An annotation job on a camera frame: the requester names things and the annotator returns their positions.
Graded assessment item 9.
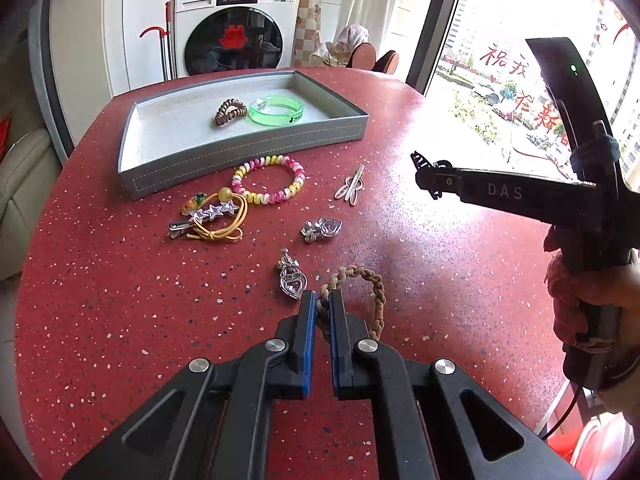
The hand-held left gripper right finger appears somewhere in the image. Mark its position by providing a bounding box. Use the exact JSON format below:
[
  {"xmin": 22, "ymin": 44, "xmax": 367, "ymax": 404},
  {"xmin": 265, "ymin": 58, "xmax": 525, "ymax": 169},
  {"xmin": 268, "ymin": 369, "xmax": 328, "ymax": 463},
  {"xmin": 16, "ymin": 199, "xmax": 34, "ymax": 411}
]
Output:
[{"xmin": 327, "ymin": 289, "xmax": 583, "ymax": 480}]

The brown round chair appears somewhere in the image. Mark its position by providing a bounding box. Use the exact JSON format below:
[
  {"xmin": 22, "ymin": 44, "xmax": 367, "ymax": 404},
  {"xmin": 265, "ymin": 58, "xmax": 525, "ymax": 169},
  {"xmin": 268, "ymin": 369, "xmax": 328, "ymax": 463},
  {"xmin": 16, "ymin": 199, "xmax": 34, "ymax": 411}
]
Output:
[
  {"xmin": 350, "ymin": 42, "xmax": 377, "ymax": 71},
  {"xmin": 372, "ymin": 50, "xmax": 400, "ymax": 76}
]

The silver star hair clip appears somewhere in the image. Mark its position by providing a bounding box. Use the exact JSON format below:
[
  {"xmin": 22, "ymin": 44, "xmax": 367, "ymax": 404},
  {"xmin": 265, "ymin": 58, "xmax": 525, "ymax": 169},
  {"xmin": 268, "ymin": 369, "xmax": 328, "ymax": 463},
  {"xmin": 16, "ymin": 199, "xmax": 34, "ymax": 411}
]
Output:
[{"xmin": 167, "ymin": 200, "xmax": 240, "ymax": 240}]

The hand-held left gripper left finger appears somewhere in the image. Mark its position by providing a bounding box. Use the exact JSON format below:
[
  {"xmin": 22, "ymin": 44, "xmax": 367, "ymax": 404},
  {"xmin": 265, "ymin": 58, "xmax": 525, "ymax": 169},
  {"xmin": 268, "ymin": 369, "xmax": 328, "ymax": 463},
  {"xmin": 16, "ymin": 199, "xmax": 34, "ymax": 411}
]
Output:
[{"xmin": 62, "ymin": 290, "xmax": 321, "ymax": 480}]

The red hooked mop pole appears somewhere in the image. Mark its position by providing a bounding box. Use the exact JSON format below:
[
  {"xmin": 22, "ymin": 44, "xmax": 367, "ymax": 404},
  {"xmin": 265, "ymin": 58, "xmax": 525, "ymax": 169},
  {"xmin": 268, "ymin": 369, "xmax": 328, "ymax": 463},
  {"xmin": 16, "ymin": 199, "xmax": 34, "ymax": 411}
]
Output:
[{"xmin": 139, "ymin": 1, "xmax": 177, "ymax": 83}]

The checkered board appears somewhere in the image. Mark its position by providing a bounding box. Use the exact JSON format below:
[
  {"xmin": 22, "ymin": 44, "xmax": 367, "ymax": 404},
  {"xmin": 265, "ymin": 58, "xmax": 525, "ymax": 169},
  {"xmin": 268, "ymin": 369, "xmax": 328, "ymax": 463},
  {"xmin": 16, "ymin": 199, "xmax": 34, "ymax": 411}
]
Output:
[{"xmin": 292, "ymin": 0, "xmax": 323, "ymax": 68}]

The yellow beaded hair tie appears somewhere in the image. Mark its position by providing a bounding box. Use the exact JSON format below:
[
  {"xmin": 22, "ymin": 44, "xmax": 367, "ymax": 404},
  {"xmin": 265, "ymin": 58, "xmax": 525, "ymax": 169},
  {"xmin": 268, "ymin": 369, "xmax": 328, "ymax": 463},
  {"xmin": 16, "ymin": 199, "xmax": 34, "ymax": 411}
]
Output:
[{"xmin": 182, "ymin": 187, "xmax": 249, "ymax": 243}]

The cream leather sofa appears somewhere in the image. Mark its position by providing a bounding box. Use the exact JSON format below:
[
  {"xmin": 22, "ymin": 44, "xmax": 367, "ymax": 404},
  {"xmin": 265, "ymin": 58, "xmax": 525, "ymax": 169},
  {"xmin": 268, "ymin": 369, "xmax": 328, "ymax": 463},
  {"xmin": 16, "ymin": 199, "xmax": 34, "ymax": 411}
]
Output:
[{"xmin": 0, "ymin": 127, "xmax": 63, "ymax": 281}]

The colourful beaded bracelet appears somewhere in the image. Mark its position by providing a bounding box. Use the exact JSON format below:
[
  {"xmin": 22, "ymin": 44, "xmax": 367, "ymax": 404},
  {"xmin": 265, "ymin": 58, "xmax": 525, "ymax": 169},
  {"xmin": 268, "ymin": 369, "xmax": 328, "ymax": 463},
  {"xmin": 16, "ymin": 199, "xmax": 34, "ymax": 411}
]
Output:
[{"xmin": 231, "ymin": 155, "xmax": 307, "ymax": 206}]

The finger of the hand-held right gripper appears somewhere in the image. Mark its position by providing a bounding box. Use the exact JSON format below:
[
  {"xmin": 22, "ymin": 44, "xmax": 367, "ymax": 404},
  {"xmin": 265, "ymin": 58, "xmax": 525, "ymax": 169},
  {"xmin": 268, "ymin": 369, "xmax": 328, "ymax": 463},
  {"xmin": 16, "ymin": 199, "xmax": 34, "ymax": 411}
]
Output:
[{"xmin": 411, "ymin": 151, "xmax": 458, "ymax": 200}]

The red plastic object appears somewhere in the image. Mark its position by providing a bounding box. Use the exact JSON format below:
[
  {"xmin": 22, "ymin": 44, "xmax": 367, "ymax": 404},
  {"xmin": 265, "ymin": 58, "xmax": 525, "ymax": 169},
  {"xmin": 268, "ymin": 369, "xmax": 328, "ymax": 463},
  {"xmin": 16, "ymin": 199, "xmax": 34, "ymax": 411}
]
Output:
[{"xmin": 547, "ymin": 410, "xmax": 640, "ymax": 480}]

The black cable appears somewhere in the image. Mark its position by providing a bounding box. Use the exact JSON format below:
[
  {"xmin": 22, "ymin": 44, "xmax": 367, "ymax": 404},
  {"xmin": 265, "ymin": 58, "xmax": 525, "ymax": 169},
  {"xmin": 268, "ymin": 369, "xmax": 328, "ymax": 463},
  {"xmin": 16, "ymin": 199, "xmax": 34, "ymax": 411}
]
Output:
[{"xmin": 537, "ymin": 385, "xmax": 586, "ymax": 441}]

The silver heart pendant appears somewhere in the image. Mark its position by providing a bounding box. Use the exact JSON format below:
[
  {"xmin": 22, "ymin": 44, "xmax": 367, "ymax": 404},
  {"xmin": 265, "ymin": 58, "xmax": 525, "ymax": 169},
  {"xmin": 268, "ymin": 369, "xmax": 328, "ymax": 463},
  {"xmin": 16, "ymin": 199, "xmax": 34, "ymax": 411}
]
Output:
[
  {"xmin": 300, "ymin": 217, "xmax": 343, "ymax": 244},
  {"xmin": 276, "ymin": 248, "xmax": 307, "ymax": 306}
]

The brown spiral hair tie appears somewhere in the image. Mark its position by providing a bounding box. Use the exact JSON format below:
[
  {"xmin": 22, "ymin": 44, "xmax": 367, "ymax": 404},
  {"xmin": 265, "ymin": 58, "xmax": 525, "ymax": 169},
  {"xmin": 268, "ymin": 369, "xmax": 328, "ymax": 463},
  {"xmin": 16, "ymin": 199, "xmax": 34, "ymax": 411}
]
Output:
[{"xmin": 214, "ymin": 100, "xmax": 249, "ymax": 129}]

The silver flower hair clip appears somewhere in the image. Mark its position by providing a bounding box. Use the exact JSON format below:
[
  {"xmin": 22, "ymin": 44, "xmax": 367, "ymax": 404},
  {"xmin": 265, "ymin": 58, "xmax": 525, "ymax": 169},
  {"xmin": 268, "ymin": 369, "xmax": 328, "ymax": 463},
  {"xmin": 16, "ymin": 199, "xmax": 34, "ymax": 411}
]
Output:
[{"xmin": 334, "ymin": 164, "xmax": 366, "ymax": 207}]

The red paper door sticker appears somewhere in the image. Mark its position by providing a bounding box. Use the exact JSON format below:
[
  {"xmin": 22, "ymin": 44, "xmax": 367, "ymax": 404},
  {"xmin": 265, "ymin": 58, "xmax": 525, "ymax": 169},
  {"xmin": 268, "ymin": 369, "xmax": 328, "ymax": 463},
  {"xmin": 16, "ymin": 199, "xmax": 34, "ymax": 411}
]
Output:
[{"xmin": 220, "ymin": 25, "xmax": 249, "ymax": 51}]

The grey rectangular tray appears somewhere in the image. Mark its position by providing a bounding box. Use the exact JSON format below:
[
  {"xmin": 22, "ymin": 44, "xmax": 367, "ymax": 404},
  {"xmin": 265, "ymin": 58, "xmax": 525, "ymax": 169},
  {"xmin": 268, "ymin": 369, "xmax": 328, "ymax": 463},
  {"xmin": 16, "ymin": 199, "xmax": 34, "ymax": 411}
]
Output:
[{"xmin": 118, "ymin": 69, "xmax": 370, "ymax": 201}]

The pale towel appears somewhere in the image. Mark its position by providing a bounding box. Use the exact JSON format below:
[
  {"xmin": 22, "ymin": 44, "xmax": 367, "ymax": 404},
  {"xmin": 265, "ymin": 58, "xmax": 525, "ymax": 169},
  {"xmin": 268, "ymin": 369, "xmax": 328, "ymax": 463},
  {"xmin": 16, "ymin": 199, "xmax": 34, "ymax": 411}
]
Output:
[{"xmin": 334, "ymin": 24, "xmax": 371, "ymax": 51}]

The white cabinet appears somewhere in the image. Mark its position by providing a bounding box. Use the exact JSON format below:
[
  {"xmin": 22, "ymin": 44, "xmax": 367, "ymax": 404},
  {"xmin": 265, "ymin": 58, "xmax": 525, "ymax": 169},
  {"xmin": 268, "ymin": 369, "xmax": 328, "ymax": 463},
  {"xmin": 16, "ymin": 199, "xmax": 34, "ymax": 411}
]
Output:
[{"xmin": 102, "ymin": 0, "xmax": 178, "ymax": 98}]

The dark window frame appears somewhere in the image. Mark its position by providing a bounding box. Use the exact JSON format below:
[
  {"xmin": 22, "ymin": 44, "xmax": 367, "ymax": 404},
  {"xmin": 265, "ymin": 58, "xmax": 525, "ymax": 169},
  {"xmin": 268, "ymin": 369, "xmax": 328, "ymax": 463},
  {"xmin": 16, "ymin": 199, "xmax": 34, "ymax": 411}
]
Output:
[{"xmin": 405, "ymin": 0, "xmax": 468, "ymax": 96}]

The green translucent bangle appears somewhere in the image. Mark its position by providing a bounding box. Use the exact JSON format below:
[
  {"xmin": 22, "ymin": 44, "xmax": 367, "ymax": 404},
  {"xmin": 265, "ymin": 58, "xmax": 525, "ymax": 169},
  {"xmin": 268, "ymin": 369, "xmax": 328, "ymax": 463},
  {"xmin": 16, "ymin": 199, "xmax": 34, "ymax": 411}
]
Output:
[{"xmin": 248, "ymin": 95, "xmax": 304, "ymax": 126}]

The brown braided hair tie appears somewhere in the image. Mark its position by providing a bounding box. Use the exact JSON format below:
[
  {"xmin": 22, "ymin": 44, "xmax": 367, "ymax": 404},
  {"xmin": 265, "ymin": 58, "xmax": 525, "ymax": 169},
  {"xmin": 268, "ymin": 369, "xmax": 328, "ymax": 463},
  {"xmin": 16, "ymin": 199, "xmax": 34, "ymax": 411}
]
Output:
[{"xmin": 317, "ymin": 265, "xmax": 387, "ymax": 345}]

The person's right hand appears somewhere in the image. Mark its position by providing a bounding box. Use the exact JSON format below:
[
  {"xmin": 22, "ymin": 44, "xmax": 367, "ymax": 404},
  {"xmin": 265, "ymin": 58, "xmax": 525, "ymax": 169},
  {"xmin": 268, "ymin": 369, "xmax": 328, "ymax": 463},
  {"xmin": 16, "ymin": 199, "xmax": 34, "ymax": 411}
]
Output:
[{"xmin": 544, "ymin": 225, "xmax": 640, "ymax": 413}]

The white washing machine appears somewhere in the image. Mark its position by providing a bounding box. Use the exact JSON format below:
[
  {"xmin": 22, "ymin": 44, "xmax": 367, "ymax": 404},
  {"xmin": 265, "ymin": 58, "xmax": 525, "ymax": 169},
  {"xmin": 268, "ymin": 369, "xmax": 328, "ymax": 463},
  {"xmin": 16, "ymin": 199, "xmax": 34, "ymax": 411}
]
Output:
[{"xmin": 174, "ymin": 0, "xmax": 302, "ymax": 81}]

